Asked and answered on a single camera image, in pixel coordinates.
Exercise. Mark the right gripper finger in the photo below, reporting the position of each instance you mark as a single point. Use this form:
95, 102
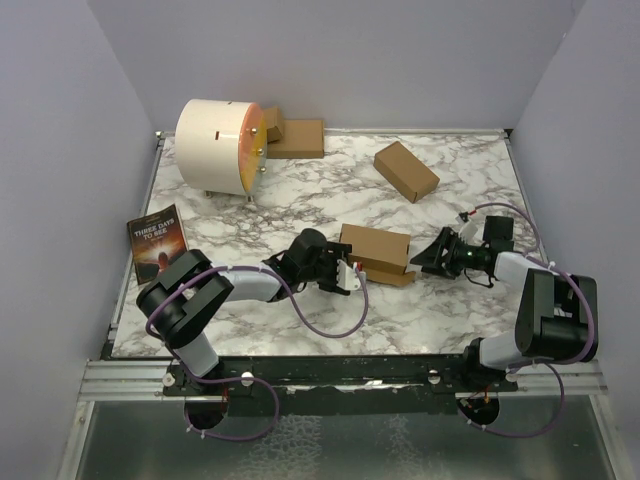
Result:
436, 270
433, 255

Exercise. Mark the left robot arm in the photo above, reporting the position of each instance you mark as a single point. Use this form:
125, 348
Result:
182, 300

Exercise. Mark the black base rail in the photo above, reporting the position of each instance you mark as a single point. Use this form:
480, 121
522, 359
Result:
336, 385

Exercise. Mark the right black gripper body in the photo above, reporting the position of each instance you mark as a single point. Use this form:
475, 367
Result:
458, 254

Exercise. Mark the small cardboard box at back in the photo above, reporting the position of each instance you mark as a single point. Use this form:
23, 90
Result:
274, 122

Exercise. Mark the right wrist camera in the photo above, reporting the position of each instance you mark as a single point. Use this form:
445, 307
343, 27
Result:
468, 228

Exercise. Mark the folded brown cardboard box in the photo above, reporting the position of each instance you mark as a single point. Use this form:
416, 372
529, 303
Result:
405, 172

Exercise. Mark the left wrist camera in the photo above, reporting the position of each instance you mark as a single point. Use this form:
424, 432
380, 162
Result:
349, 277

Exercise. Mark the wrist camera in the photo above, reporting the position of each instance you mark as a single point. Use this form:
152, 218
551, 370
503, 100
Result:
468, 228
349, 277

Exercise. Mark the large flat cardboard box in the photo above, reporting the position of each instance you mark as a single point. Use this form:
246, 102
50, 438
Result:
302, 139

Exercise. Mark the round white drawer cabinet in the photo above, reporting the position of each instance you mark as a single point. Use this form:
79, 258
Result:
220, 146

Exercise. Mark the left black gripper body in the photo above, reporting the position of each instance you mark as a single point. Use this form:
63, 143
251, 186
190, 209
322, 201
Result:
328, 266

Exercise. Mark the dark book three days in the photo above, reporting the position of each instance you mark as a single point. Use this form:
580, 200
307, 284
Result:
157, 240

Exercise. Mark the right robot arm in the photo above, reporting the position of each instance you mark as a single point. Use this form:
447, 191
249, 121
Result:
556, 320

